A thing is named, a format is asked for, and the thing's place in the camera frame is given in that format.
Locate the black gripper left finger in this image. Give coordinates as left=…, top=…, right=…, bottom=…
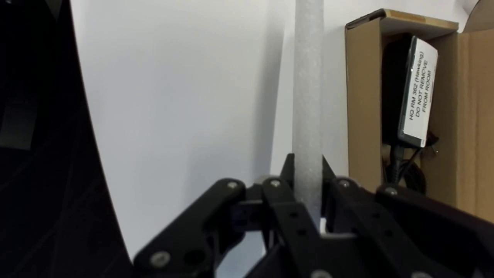
left=131, top=151, right=324, bottom=278

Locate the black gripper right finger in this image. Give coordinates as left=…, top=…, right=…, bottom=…
left=318, top=153, right=494, bottom=278

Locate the brown cardboard box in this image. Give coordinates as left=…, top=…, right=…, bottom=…
left=343, top=6, right=494, bottom=224

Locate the black device with white label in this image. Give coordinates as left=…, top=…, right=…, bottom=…
left=381, top=32, right=440, bottom=191

